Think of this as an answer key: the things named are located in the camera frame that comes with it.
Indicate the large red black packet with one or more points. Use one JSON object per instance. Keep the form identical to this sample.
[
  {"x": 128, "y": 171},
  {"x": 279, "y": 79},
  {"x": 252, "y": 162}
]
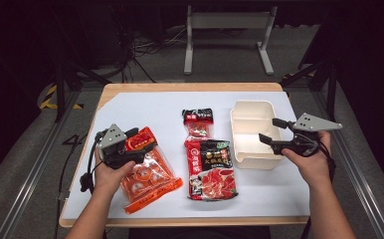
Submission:
[{"x": 211, "y": 172}]

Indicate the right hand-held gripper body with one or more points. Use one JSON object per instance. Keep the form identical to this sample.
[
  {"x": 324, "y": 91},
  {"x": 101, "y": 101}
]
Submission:
[{"x": 312, "y": 123}]

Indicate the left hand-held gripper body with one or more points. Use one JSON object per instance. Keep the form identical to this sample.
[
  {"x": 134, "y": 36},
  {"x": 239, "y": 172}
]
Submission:
[{"x": 112, "y": 137}]

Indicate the white table mat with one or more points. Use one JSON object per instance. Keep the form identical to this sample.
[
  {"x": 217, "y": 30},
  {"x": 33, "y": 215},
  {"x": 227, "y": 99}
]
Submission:
[{"x": 160, "y": 109}]

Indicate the small red clear packet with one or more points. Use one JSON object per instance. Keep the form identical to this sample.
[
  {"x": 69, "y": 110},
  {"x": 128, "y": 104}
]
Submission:
[{"x": 197, "y": 124}]

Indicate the orange clear snack packet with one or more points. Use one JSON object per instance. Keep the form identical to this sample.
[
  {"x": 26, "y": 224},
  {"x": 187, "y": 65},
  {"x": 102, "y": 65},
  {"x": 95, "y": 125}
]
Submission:
[{"x": 152, "y": 177}]

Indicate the grey metal stand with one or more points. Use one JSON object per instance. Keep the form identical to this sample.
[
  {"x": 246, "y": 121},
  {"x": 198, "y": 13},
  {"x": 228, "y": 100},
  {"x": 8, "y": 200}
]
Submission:
[{"x": 230, "y": 20}]

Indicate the black tripod stand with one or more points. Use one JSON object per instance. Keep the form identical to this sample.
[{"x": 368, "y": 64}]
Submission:
[
  {"x": 331, "y": 86},
  {"x": 60, "y": 89}
]

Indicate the person's left hand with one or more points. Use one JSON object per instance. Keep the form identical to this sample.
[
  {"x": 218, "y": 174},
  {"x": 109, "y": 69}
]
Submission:
[{"x": 108, "y": 181}]

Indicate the white divided plastic container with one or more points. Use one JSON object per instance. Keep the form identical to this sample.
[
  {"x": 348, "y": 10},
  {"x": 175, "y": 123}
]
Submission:
[{"x": 249, "y": 132}]

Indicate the aluminium rail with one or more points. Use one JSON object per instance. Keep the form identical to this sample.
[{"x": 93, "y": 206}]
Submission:
[
  {"x": 359, "y": 172},
  {"x": 31, "y": 179}
]

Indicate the person's right hand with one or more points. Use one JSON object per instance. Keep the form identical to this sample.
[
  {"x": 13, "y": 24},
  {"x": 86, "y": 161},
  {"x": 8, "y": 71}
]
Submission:
[{"x": 314, "y": 169}]

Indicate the yellow black striped tape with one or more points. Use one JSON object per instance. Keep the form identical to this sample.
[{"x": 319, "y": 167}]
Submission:
[{"x": 47, "y": 98}]

